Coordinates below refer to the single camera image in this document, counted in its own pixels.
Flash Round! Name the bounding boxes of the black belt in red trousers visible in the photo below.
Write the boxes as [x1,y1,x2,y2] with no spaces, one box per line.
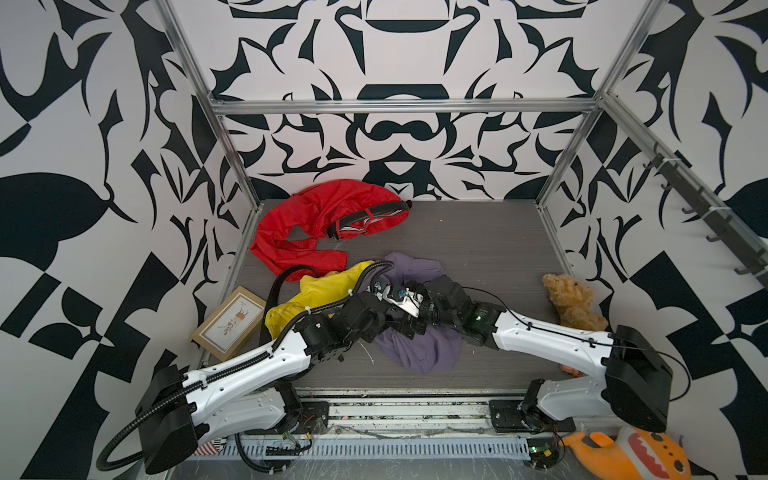
[326,200,412,240]

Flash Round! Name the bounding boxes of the white cable duct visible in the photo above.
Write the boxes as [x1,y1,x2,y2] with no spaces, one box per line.
[243,437,530,461]

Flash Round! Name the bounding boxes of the yellow trousers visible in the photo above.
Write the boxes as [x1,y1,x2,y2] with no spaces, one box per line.
[265,261,373,340]

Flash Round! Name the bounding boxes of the framed picture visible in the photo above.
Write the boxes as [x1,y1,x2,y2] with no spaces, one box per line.
[190,286,266,361]

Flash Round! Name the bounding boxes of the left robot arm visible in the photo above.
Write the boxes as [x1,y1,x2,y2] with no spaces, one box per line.
[96,292,394,474]

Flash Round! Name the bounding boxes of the red trousers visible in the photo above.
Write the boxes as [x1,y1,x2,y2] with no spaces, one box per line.
[250,179,407,276]

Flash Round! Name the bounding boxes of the black coat hook rail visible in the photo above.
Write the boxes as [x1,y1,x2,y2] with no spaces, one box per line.
[643,153,767,289]

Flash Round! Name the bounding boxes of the orange monster plush toy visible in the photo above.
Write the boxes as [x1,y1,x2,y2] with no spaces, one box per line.
[564,426,692,479]

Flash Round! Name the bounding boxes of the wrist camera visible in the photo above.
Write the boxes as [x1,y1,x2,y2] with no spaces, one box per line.
[368,276,393,300]
[387,288,424,318]

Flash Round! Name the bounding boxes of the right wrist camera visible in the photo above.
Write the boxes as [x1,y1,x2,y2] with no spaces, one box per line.
[387,288,424,318]

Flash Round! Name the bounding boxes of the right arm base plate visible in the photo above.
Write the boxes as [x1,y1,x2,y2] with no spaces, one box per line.
[489,400,555,434]

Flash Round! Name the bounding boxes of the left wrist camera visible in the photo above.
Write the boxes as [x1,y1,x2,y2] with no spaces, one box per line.
[368,276,393,300]

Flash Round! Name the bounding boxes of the purple trousers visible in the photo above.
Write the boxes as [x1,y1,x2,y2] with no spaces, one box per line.
[374,252,463,375]

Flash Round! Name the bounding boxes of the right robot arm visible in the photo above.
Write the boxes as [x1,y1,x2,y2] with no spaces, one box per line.
[380,275,673,433]

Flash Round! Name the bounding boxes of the brown teddy bear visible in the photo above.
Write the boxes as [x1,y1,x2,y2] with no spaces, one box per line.
[542,274,608,331]

